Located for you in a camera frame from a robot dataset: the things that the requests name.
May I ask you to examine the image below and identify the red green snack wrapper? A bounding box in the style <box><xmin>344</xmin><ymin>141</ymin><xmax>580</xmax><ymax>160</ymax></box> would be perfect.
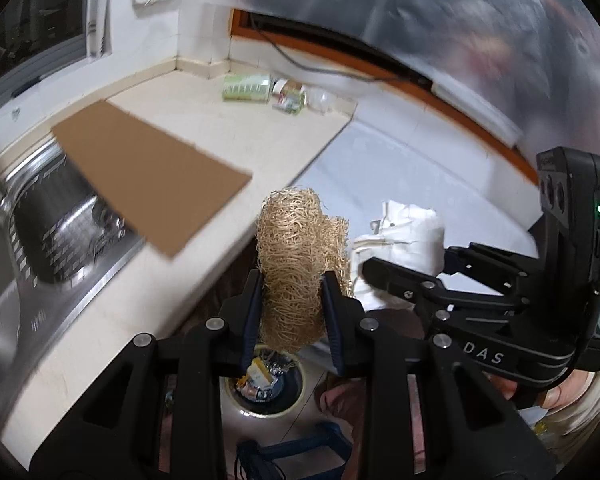
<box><xmin>272</xmin><ymin>78</ymin><xmax>306</xmax><ymax>115</ymax></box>

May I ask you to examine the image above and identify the person's right hand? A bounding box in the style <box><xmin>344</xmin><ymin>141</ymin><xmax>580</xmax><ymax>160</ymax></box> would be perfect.
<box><xmin>486</xmin><ymin>370</ymin><xmax>595</xmax><ymax>410</ymax></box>

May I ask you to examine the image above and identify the black power cable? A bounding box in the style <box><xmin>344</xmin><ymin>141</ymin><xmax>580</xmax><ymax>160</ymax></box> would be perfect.
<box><xmin>249</xmin><ymin>12</ymin><xmax>406</xmax><ymax>84</ymax></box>

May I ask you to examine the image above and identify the green plastic package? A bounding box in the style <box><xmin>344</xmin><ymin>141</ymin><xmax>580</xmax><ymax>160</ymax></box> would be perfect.
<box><xmin>221</xmin><ymin>74</ymin><xmax>272</xmax><ymax>103</ymax></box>

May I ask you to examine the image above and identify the translucent plastic sheet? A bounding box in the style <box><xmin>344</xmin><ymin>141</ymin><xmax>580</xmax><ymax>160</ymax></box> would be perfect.
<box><xmin>209</xmin><ymin>0</ymin><xmax>600</xmax><ymax>151</ymax></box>

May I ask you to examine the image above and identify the round trash bin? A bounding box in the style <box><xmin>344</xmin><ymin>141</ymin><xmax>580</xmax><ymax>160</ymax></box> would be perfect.
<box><xmin>223</xmin><ymin>344</ymin><xmax>306</xmax><ymax>419</ymax></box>

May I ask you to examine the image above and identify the brown cardboard sheet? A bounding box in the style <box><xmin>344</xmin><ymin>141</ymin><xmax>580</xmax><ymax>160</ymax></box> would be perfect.
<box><xmin>52</xmin><ymin>101</ymin><xmax>251</xmax><ymax>258</ymax></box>

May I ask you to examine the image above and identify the wire dish rack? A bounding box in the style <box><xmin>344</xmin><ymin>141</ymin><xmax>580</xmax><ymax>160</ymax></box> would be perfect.
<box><xmin>12</xmin><ymin>156</ymin><xmax>132</xmax><ymax>285</ymax></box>

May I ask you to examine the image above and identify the stainless steel sink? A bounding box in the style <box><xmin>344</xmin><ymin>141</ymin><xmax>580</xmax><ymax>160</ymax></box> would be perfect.
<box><xmin>0</xmin><ymin>140</ymin><xmax>144</xmax><ymax>433</ymax></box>

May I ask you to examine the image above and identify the tan loofah sponge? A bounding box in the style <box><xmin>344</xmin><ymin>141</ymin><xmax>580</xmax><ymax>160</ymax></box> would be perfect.
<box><xmin>256</xmin><ymin>188</ymin><xmax>352</xmax><ymax>352</ymax></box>

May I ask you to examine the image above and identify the black camera box green light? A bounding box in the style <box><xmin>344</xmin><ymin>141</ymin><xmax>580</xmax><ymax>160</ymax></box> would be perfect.
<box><xmin>536</xmin><ymin>146</ymin><xmax>600</xmax><ymax>296</ymax></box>

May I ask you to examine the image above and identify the dark window with frame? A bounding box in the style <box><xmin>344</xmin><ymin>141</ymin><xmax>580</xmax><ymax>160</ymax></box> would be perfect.
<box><xmin>0</xmin><ymin>0</ymin><xmax>111</xmax><ymax>108</ymax></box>

